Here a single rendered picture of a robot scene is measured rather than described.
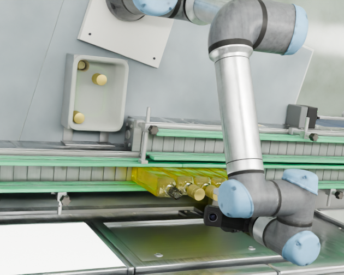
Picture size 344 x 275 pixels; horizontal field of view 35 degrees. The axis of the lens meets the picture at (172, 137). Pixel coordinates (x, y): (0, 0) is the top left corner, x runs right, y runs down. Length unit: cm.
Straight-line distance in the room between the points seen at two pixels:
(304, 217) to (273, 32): 40
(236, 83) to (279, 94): 98
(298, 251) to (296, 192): 12
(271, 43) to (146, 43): 63
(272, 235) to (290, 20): 47
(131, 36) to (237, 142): 75
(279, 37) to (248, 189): 36
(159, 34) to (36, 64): 40
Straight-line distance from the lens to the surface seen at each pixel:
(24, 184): 158
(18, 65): 169
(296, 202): 115
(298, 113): 208
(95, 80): 169
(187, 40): 187
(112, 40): 173
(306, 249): 118
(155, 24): 179
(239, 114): 112
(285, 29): 125
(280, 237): 119
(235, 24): 118
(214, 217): 129
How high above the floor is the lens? 240
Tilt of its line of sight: 61 degrees down
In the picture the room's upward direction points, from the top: 113 degrees clockwise
